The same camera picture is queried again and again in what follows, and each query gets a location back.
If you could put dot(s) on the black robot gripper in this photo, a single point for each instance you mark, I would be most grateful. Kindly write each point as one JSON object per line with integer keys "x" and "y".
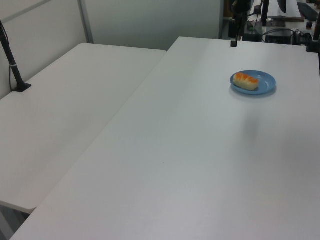
{"x": 241, "y": 5}

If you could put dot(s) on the orange topped toy bread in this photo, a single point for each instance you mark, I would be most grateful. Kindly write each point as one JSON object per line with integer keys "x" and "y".
{"x": 245, "y": 81}

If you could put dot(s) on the blue round plate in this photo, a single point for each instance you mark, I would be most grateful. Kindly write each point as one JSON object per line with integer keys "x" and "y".
{"x": 267, "y": 83}

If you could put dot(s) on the black upright pole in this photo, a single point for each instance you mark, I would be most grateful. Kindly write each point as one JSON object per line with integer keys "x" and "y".
{"x": 265, "y": 12}

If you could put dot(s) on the black electronics box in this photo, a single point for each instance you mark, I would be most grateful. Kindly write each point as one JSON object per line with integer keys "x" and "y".
{"x": 278, "y": 37}

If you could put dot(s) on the white side table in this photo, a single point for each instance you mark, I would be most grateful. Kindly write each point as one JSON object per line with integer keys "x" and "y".
{"x": 62, "y": 120}

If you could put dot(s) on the black clamp mount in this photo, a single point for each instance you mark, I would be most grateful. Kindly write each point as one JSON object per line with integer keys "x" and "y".
{"x": 313, "y": 42}

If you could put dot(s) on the grey metal partition post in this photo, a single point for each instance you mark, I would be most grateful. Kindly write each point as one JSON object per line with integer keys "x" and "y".
{"x": 86, "y": 22}

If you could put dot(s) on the black camera pole with base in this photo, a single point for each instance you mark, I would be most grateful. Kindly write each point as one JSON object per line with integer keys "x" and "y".
{"x": 12, "y": 65}

